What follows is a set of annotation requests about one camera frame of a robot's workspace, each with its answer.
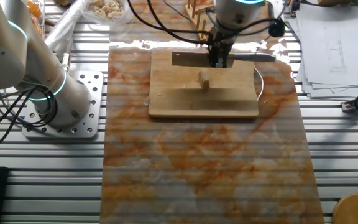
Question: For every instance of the wooden peg rack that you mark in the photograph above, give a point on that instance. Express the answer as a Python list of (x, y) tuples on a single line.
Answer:
[(194, 9)]

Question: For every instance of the orange marble pattern mat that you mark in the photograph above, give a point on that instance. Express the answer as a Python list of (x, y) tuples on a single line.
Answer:
[(197, 171)]

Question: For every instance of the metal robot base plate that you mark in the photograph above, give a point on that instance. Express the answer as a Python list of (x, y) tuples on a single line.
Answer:
[(93, 93)]

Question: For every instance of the orange fruit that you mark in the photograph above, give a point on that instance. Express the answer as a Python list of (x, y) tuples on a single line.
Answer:
[(38, 28), (33, 7)]

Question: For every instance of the roll of clear plastic bags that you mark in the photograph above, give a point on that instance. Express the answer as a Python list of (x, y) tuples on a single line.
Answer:
[(62, 28)]

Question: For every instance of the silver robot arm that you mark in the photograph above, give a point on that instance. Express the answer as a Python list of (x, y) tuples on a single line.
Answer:
[(8, 62)]

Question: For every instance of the peeled lotus root piece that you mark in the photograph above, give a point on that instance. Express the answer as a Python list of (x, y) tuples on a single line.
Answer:
[(204, 81)]

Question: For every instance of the steel kitchen cleaver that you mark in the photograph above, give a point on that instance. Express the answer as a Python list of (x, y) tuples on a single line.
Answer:
[(188, 59)]

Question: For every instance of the stack of white papers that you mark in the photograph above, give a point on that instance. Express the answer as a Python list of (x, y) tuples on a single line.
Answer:
[(331, 46)]

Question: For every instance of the bag of lotus root slices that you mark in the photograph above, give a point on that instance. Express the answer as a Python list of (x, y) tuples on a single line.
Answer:
[(107, 9)]

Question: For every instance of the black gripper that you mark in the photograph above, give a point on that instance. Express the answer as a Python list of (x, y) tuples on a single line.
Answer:
[(221, 40)]

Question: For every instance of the oranges in bag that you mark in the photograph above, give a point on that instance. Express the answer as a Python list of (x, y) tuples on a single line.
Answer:
[(42, 18)]

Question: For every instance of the wooden cutting board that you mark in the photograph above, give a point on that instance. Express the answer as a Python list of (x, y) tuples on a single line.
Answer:
[(172, 99)]

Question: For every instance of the round wooden lid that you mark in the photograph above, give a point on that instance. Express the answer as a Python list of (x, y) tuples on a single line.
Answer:
[(356, 210)]

